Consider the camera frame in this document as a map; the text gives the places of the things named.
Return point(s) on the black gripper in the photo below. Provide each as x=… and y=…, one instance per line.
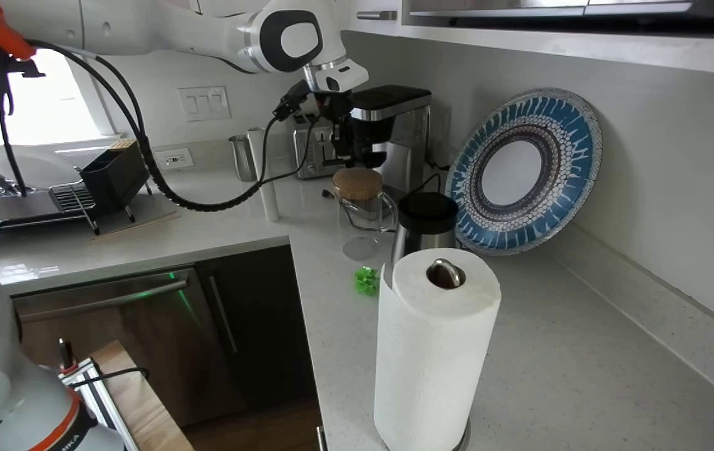
x=337, y=112

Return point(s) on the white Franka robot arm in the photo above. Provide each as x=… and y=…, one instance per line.
x=164, y=25

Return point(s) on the glass jar with brown lid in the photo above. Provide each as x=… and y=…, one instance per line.
x=355, y=187

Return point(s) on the stainless steel toaster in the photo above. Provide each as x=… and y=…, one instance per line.
x=307, y=162

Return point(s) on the black steel coffee machine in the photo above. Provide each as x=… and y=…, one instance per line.
x=396, y=104

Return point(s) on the black steel coffee carafe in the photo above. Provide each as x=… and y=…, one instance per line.
x=426, y=213

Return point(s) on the white upper cabinet door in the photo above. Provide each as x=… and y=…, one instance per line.
x=375, y=16

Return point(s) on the small green object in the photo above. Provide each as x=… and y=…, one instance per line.
x=365, y=281

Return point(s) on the blue white decorative plate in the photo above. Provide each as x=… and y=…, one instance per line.
x=538, y=125

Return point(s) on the dark lower cabinet door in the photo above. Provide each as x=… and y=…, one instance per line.
x=264, y=335

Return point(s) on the black utensil holder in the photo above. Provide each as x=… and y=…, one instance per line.
x=114, y=178

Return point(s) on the white paper towel roll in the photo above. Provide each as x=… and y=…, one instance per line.
x=431, y=360

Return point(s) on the stainless steel microwave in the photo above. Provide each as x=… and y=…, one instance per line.
x=581, y=11

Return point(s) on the dark dishwasher front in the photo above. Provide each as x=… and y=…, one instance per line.
x=120, y=335

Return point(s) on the dish drying rack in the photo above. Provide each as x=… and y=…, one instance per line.
x=31, y=208

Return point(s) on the wooden table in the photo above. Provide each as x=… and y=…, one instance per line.
x=141, y=412

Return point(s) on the red tipped pen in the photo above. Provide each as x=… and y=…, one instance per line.
x=62, y=352

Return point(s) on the white striped box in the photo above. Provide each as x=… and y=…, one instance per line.
x=92, y=390

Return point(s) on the white wall switch plate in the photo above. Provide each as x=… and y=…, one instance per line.
x=204, y=104

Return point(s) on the white wall outlet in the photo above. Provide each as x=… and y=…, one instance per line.
x=176, y=158

